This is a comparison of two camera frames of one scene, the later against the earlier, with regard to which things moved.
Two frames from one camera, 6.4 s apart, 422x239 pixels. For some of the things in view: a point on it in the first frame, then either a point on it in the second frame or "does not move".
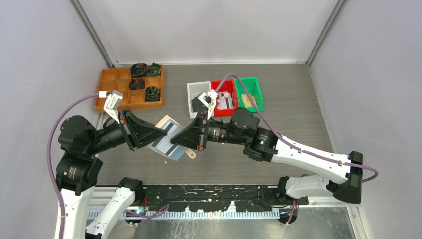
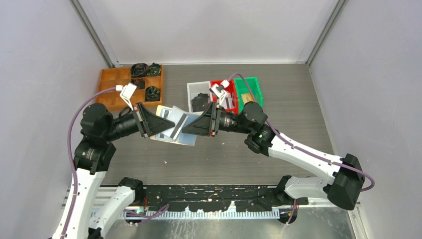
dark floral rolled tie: (152, 93) does not move
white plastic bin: (193, 89) does not move
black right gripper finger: (189, 137) → (201, 126)
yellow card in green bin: (247, 100) does not move
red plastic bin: (228, 85) does not move
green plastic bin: (244, 99) does not move
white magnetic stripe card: (165, 146) → (179, 117)
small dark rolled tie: (137, 83) does not move
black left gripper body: (126, 122) → (139, 119)
